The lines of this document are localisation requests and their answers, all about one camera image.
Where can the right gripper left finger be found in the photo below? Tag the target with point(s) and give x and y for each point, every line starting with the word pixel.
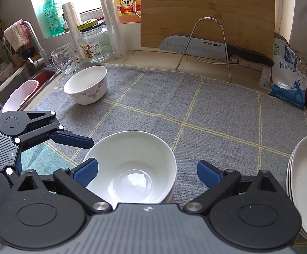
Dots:
pixel 72 183

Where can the glass jar with label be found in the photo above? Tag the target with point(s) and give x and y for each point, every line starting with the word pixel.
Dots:
pixel 94 40

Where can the green dish soap bottle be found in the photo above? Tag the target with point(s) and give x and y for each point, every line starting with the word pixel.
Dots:
pixel 54 20

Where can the short plastic wrap roll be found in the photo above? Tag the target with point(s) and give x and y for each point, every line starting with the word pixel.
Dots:
pixel 73 21

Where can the white pink sink basket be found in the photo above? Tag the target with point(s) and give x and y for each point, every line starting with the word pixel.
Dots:
pixel 20 95

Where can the black handled kitchen knife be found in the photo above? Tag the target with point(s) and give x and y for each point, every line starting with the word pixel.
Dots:
pixel 176 43

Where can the pink cloth on faucet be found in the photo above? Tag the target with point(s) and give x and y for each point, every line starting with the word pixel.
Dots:
pixel 17 35

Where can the metal wire stand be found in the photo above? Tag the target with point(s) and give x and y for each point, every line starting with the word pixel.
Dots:
pixel 212 44

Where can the white floral bowl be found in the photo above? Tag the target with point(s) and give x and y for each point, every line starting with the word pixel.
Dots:
pixel 88 85

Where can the bamboo cutting board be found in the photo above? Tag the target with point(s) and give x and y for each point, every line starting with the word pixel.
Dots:
pixel 247 24

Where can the grey blue kitchen towel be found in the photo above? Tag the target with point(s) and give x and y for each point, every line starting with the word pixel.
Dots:
pixel 199 118

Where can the tall plastic wrap roll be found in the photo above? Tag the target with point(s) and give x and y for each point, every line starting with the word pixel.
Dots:
pixel 110 14

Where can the metal sink faucet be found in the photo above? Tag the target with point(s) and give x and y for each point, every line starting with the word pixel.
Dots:
pixel 43 61

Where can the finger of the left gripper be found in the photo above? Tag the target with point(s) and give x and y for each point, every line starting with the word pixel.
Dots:
pixel 18 167
pixel 70 139

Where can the white blue salt bag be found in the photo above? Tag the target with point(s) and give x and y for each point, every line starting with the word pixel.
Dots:
pixel 286 79

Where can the clear glass mug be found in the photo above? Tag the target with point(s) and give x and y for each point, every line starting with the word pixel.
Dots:
pixel 64 59

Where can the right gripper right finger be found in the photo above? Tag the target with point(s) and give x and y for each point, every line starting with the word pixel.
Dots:
pixel 220 185

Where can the metal binder clips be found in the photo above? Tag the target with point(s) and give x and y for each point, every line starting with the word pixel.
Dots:
pixel 302 60

